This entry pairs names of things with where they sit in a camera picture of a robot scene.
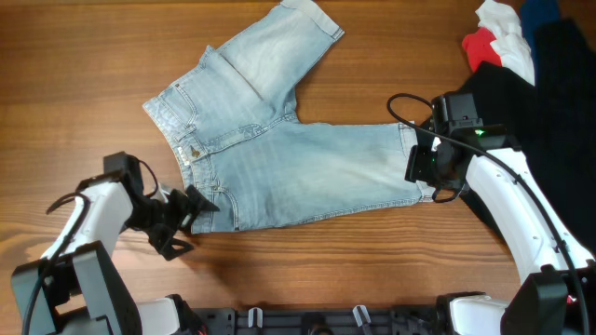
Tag light blue denim shorts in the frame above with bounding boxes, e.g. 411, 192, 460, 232
144, 1, 432, 234

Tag black left camera cable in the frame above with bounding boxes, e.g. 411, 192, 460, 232
20, 191, 92, 335

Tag navy blue garment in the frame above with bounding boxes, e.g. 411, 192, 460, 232
520, 0, 561, 68

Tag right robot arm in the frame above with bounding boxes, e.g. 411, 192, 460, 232
405, 93, 595, 334

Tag black garment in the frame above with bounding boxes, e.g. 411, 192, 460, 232
459, 19, 595, 251

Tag red garment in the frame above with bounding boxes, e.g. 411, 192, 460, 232
462, 28, 502, 72

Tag white garment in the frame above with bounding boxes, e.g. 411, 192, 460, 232
475, 0, 535, 86

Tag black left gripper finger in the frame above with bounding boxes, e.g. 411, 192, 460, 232
185, 185, 220, 219
147, 223, 194, 261

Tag black right camera cable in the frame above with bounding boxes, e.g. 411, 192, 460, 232
386, 92, 592, 335

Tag black camera cable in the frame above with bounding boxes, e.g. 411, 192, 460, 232
20, 191, 92, 335
386, 92, 592, 335

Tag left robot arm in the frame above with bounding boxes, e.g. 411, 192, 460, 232
10, 152, 218, 334

